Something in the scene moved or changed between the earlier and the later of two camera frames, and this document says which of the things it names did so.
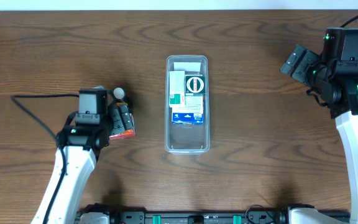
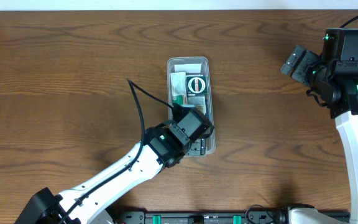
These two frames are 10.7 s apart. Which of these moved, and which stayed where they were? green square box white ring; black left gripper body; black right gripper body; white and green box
Moved: black left gripper body
Stayed: green square box white ring; black right gripper body; white and green box
